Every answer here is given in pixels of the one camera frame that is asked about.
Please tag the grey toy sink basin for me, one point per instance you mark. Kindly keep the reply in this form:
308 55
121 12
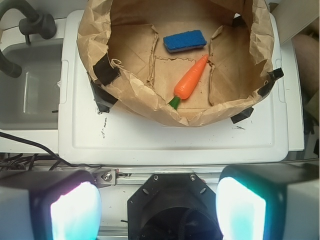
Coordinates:
31 101

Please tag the dark grey toy faucet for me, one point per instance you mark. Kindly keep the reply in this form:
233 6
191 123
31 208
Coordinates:
35 22

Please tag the orange toy carrot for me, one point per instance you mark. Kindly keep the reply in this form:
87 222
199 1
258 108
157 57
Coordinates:
187 84

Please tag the blue sponge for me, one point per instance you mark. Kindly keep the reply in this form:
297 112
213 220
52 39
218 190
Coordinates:
184 41

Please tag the aluminium rail with bracket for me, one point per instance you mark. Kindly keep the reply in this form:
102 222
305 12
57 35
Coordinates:
129 175

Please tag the brown paper bag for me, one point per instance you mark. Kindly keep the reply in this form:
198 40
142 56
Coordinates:
121 46

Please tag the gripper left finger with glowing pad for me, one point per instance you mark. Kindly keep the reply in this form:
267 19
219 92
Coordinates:
49 205

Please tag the black tape piece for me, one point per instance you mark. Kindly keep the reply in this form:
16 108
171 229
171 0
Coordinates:
103 99
246 113

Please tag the black tape piece right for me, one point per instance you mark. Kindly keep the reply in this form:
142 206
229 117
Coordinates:
246 113

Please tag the black tape piece left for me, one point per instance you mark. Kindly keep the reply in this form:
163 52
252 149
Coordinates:
103 99

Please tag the white plastic tray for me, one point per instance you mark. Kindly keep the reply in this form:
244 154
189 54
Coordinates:
121 138

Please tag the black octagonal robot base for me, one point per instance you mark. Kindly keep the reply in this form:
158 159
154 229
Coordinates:
173 206

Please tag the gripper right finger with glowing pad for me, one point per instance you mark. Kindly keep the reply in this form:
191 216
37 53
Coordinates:
269 201

